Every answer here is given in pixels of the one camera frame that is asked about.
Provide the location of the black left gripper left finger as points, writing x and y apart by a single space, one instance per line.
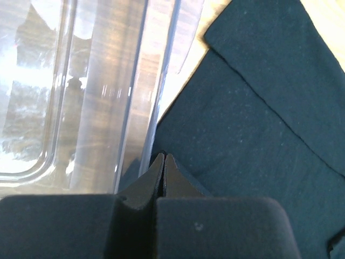
83 226

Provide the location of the black t-shirt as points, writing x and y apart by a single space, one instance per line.
263 115

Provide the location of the clear plastic bin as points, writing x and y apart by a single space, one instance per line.
82 87

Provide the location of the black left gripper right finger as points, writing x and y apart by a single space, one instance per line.
192 225

